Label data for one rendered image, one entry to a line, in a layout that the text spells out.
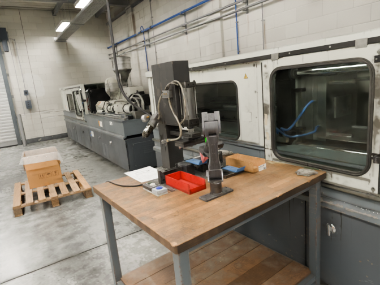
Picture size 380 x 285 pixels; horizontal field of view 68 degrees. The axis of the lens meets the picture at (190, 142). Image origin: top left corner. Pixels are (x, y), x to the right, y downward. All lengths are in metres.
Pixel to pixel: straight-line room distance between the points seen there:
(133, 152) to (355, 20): 3.71
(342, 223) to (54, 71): 10.03
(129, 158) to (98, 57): 6.80
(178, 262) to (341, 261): 1.23
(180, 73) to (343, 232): 1.43
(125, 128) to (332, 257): 3.67
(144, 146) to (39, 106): 6.31
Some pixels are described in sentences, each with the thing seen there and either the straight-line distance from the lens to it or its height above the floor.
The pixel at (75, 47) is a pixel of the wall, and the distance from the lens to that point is 11.14.
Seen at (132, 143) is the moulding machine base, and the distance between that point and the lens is 4.97.
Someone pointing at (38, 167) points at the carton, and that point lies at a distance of 4.88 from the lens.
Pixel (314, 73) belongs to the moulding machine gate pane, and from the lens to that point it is 1.91.
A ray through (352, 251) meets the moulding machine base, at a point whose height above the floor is 0.41.
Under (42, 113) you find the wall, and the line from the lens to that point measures 10.82.
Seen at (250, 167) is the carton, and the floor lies 0.94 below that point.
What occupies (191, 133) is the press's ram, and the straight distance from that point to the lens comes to 1.84.
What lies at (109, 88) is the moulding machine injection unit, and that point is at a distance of 6.20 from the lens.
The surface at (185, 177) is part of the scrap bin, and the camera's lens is 1.80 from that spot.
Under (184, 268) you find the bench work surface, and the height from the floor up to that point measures 0.77.
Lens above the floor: 1.51
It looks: 12 degrees down
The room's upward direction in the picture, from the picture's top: 5 degrees counter-clockwise
